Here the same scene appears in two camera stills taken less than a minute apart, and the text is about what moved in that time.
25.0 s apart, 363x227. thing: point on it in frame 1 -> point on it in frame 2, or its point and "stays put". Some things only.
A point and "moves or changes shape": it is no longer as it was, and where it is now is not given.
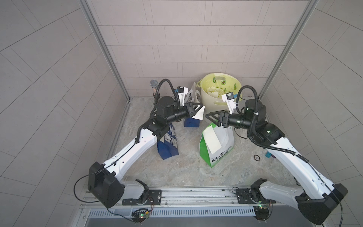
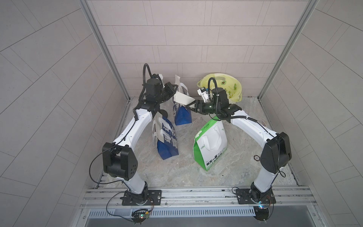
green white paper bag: x=216 y=142 moves or changes shape
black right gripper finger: x=213 y=120 -> x=189 y=109
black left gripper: x=191 y=113 -> x=167 y=88
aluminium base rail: x=218 y=202 stays put
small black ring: x=254 y=157 stays put
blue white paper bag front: x=167 y=145 stays put
